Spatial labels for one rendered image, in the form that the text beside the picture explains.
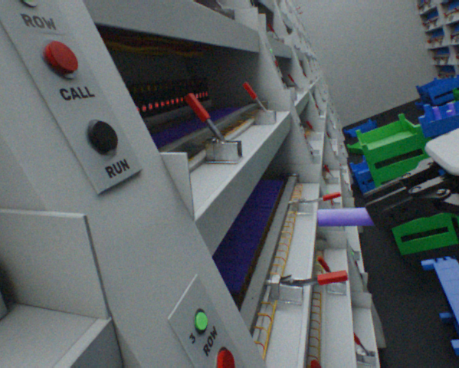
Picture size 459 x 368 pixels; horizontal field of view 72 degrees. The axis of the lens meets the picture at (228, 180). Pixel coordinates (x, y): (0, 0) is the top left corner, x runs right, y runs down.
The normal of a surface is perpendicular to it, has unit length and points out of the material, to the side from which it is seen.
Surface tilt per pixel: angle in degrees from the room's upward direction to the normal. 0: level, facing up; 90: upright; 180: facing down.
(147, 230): 90
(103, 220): 90
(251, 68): 90
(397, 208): 90
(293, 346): 21
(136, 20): 111
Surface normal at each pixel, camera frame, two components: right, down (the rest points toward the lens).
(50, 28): 0.86, -0.32
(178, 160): -0.29, 0.33
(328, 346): -0.07, -0.95
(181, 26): 0.95, 0.03
